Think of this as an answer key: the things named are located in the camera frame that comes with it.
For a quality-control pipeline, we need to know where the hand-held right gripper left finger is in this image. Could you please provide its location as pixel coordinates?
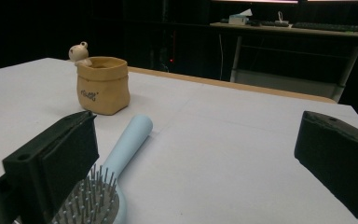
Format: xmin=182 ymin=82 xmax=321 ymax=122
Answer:
xmin=2 ymin=110 xmax=101 ymax=224

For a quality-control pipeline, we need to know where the small dark keyboard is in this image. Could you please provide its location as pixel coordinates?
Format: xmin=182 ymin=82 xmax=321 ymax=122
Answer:
xmin=247 ymin=20 xmax=291 ymax=28

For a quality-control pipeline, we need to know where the black keyboard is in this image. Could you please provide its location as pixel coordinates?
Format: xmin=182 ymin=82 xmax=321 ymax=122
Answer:
xmin=292 ymin=21 xmax=358 ymax=34

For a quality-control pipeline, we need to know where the white tissue box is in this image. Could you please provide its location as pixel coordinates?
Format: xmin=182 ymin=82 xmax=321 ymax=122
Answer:
xmin=227 ymin=8 xmax=254 ymax=26

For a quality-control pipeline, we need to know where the tan pot with bear figurine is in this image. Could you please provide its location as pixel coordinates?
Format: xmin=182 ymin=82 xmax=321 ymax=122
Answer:
xmin=68 ymin=41 xmax=131 ymax=117

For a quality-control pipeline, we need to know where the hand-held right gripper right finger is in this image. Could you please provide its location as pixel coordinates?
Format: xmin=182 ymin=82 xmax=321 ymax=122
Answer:
xmin=294 ymin=110 xmax=358 ymax=224

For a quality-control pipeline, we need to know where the light blue hairbrush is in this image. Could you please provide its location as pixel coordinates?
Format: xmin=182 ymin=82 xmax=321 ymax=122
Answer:
xmin=50 ymin=114 xmax=154 ymax=224

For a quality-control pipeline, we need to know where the monitor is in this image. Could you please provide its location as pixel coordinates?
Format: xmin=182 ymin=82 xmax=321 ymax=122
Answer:
xmin=211 ymin=0 xmax=299 ymax=5

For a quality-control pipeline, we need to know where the desk with white metal frame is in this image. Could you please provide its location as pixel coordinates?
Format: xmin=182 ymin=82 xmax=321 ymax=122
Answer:
xmin=209 ymin=21 xmax=358 ymax=102

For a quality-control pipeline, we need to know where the white table cover sheet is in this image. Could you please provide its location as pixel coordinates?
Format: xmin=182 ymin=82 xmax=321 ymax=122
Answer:
xmin=0 ymin=57 xmax=358 ymax=224

